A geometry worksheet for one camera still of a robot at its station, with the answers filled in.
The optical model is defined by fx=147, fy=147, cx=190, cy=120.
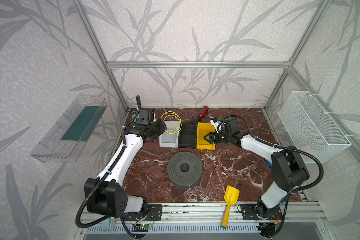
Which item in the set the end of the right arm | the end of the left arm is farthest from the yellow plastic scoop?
the end of the left arm

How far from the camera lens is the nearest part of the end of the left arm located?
560 millimetres

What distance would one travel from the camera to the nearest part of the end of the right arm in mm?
687

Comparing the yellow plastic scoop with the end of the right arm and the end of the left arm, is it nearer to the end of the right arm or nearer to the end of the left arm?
the end of the right arm
